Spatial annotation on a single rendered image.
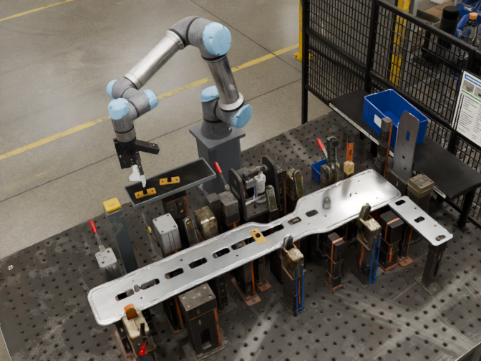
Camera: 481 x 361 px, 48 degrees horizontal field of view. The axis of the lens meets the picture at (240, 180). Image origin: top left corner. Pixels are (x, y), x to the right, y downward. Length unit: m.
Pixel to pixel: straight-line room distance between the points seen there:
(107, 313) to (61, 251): 0.78
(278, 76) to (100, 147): 1.78
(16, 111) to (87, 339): 3.32
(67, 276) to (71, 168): 1.90
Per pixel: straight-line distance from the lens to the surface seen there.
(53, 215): 4.13
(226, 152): 2.66
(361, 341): 2.34
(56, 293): 2.67
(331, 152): 2.44
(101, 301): 2.17
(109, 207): 2.28
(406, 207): 2.43
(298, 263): 2.15
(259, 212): 2.41
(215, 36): 2.17
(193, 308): 2.03
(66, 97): 5.42
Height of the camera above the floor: 2.66
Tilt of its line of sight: 41 degrees down
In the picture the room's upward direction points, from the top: 5 degrees counter-clockwise
